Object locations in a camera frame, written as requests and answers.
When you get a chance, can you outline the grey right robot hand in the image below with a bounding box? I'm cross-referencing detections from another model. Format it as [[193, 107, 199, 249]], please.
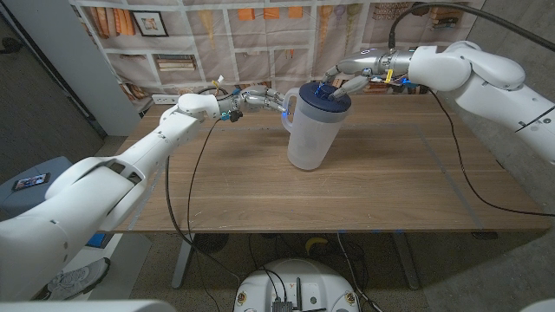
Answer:
[[318, 47, 415, 101]]

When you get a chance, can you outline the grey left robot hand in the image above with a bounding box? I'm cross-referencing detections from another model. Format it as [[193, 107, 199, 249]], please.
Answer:
[[216, 85, 291, 125]]

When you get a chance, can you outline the dark blue pitcher lid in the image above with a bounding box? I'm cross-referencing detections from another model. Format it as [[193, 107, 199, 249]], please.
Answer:
[[297, 81, 352, 113]]

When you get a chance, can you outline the translucent plastic pitcher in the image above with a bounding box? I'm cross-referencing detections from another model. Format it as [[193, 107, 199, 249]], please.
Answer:
[[280, 88, 353, 171]]

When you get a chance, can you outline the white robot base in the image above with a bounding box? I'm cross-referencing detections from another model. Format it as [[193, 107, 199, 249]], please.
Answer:
[[232, 258, 360, 312]]

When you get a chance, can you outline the white power strip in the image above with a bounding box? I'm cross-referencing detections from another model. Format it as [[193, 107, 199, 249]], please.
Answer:
[[151, 93, 181, 106]]

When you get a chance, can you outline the black round fan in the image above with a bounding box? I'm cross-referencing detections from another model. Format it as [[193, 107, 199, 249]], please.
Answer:
[[194, 232, 230, 256]]

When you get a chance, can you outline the yellow curved object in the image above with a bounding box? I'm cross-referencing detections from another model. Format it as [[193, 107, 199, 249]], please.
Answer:
[[304, 236, 330, 257]]

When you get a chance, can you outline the white pillar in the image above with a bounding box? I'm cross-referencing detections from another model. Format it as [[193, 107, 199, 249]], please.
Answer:
[[3, 0, 142, 138]]

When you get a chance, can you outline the white table leg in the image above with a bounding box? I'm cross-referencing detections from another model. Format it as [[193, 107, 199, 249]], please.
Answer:
[[171, 233, 196, 290]]

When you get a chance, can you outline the grey table leg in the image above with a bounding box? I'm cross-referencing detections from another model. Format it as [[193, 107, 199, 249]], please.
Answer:
[[392, 231, 421, 290]]

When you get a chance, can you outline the white box with blue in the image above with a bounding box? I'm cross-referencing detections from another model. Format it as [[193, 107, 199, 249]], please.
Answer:
[[51, 231, 153, 302]]

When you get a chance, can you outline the black smartphone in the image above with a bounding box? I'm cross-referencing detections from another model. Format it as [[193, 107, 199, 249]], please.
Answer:
[[11, 172, 52, 192]]

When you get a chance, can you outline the grey white sneaker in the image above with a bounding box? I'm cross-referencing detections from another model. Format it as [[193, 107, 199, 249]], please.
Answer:
[[36, 257, 112, 302]]

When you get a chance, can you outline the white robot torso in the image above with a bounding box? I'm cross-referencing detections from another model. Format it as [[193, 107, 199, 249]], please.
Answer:
[[0, 298, 177, 312]]

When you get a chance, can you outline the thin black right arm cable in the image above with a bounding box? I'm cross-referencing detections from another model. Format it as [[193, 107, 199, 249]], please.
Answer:
[[428, 88, 555, 218]]

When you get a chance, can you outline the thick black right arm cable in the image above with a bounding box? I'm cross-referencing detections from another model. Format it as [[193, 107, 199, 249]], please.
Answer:
[[388, 1, 555, 52]]

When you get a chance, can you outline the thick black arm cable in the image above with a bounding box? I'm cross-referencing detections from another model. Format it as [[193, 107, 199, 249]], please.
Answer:
[[388, 1, 555, 52], [164, 86, 242, 285]]

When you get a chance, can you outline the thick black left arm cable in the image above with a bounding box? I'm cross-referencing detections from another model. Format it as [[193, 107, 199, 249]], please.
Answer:
[[164, 86, 242, 285]]

